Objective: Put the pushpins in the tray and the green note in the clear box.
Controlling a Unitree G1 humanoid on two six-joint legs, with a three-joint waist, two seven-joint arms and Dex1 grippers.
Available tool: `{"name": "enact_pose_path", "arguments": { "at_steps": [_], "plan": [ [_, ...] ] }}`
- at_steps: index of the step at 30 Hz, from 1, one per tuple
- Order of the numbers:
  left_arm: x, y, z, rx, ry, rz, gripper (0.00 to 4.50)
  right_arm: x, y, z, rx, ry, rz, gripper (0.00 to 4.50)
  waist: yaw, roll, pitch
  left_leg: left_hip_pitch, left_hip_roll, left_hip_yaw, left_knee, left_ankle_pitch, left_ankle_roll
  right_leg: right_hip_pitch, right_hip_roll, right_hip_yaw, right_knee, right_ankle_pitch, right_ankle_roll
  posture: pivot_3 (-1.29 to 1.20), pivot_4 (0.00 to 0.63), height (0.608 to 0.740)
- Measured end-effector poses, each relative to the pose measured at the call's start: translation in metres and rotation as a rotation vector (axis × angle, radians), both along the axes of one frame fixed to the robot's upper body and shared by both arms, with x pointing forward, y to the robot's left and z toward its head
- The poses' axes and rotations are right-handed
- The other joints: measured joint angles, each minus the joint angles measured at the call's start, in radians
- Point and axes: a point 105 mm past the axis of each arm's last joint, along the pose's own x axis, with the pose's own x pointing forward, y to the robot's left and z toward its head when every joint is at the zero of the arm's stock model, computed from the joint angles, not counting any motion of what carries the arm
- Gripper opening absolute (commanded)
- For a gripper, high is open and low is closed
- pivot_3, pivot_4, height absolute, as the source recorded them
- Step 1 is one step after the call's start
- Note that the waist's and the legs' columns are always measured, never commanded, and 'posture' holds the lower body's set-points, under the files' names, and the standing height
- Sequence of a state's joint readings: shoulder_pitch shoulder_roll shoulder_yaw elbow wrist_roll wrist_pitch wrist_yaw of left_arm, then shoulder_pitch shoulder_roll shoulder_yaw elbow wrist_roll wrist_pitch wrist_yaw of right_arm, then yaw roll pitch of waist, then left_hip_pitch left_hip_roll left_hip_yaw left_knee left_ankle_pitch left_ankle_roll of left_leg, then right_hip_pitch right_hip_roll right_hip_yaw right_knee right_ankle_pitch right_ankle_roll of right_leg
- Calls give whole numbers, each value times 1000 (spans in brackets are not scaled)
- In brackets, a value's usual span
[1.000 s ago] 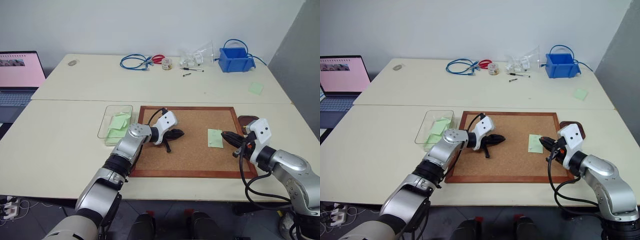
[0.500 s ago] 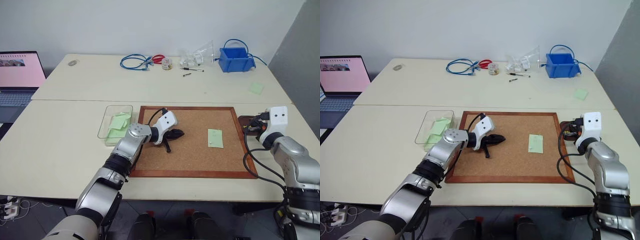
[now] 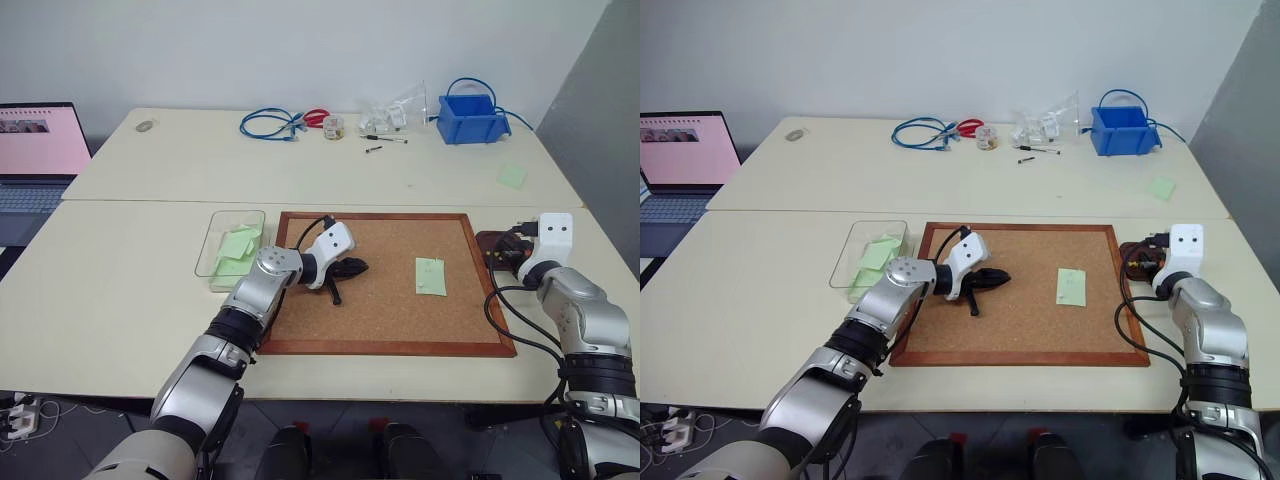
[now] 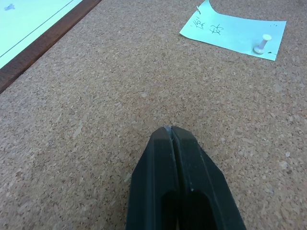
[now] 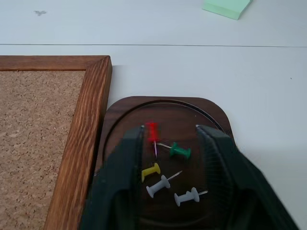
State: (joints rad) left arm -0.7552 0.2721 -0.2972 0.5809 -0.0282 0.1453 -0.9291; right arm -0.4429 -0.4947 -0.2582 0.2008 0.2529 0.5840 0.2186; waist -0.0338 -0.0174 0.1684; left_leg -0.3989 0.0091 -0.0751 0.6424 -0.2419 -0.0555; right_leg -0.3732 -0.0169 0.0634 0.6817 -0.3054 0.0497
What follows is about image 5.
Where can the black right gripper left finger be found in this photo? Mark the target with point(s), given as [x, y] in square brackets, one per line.
[120, 182]

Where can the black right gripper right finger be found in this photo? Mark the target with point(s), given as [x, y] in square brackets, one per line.
[227, 182]

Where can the red pushpin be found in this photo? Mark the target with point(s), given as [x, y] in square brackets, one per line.
[153, 133]

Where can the dark wooden tray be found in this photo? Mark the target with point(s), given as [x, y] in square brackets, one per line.
[168, 115]

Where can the green sticky note pad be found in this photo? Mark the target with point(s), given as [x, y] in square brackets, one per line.
[226, 7]

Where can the yellow pushpin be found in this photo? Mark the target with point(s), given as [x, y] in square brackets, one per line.
[151, 171]

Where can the white pushpin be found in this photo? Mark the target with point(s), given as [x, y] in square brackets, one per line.
[188, 196]
[159, 185]

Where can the green pushpin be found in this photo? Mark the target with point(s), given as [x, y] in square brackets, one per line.
[181, 151]

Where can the wood framed cork board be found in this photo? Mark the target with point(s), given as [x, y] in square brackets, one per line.
[48, 134]

